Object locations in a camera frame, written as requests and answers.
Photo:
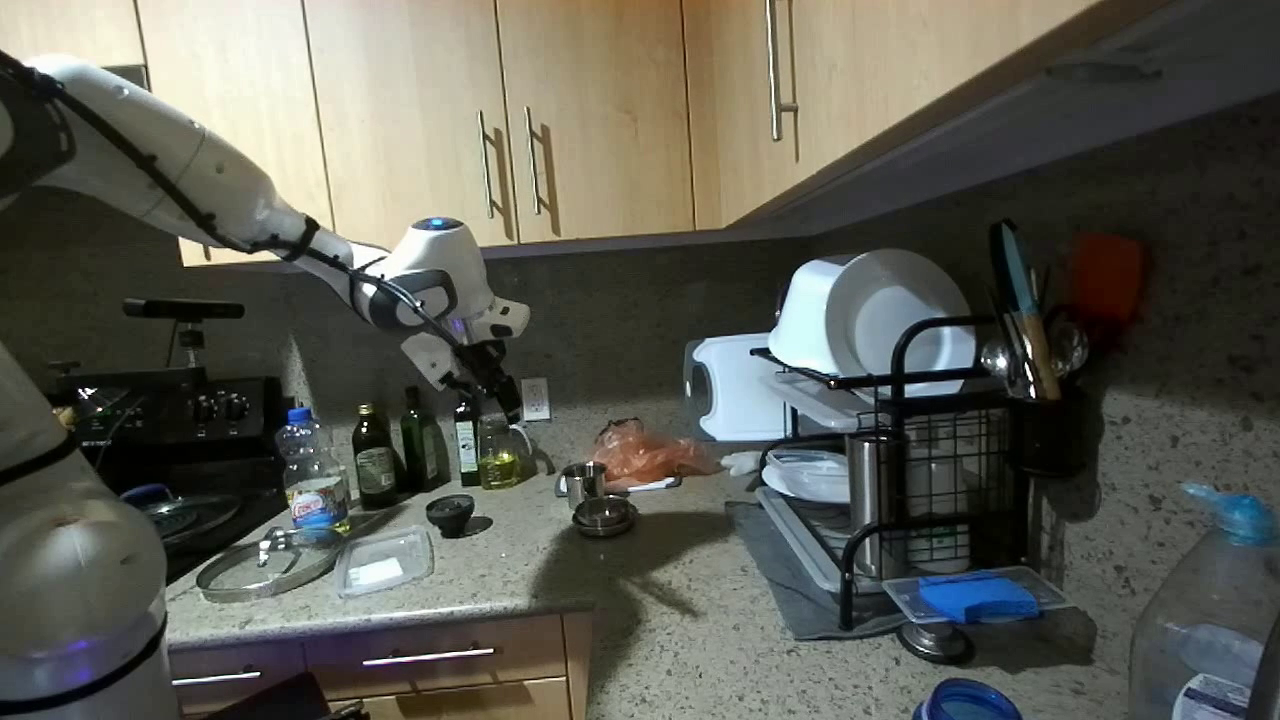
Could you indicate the dark green bottle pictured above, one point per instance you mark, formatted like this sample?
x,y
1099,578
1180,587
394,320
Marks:
x,y
420,447

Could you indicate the glass jar with oil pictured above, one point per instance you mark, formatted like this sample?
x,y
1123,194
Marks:
x,y
506,456

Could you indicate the dark bottle with label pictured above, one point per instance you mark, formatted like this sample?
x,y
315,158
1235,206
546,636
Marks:
x,y
464,447

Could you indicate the black round stopper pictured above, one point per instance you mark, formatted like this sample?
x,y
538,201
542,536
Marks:
x,y
935,640

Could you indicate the clear plastic food container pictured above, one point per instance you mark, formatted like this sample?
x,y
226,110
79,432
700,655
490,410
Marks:
x,y
387,560

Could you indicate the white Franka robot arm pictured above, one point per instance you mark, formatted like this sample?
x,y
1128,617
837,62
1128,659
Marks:
x,y
173,162

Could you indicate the small tin bowl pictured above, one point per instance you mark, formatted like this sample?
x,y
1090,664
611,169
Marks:
x,y
607,511

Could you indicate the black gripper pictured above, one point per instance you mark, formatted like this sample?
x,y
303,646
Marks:
x,y
490,374

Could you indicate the white plastic container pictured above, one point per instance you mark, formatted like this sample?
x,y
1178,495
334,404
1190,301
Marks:
x,y
726,389

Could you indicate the black kitchen stove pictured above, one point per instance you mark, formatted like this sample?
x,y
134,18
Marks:
x,y
173,426

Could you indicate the gray drying mat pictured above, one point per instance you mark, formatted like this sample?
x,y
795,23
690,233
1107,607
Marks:
x,y
802,592

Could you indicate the metal ladle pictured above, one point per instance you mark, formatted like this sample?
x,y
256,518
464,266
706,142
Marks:
x,y
1071,346

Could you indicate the clear bottle with blue cap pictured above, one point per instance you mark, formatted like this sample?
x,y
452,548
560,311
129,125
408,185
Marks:
x,y
315,483

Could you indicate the container with blue lid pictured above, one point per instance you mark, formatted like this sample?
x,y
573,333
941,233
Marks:
x,y
981,596

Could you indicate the utensils in rack holder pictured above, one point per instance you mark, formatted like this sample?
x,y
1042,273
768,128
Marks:
x,y
1017,281

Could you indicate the metal tumbler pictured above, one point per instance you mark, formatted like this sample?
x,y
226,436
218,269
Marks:
x,y
870,495

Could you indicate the large clear water jug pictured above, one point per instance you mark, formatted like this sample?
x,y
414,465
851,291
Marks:
x,y
1204,625

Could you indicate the red spatula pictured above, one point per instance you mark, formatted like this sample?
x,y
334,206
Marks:
x,y
1107,278

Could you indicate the white plate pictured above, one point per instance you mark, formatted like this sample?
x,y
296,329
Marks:
x,y
804,475

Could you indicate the small white lid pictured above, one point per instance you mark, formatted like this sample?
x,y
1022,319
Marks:
x,y
741,460

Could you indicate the glass pot lid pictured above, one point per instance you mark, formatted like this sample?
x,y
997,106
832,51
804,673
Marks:
x,y
264,565

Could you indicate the blue round lid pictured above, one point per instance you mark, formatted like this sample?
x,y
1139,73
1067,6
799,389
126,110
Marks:
x,y
960,702

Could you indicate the wooden base cabinet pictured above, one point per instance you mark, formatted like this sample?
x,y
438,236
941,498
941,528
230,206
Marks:
x,y
401,687

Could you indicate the large white bowl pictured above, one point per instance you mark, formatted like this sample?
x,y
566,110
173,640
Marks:
x,y
892,311

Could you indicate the glass pan lid blue knob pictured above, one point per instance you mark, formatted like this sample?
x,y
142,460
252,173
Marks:
x,y
183,512

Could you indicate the white wall outlet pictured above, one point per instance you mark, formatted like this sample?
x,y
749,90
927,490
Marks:
x,y
535,399

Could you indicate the small black bowl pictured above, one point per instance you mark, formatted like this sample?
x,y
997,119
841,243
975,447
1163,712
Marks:
x,y
451,512

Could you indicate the light wooden cabinet door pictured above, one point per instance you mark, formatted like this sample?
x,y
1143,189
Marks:
x,y
64,27
401,106
603,106
907,64
226,82

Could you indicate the black utensil holder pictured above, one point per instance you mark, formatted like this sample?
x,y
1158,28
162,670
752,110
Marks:
x,y
1059,430

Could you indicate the shiny tin cup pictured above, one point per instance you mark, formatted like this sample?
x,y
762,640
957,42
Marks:
x,y
579,483

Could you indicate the black camera on stand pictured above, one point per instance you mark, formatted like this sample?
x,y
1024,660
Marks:
x,y
183,311

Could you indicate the dark glass bottle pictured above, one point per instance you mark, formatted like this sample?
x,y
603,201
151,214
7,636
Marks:
x,y
373,460

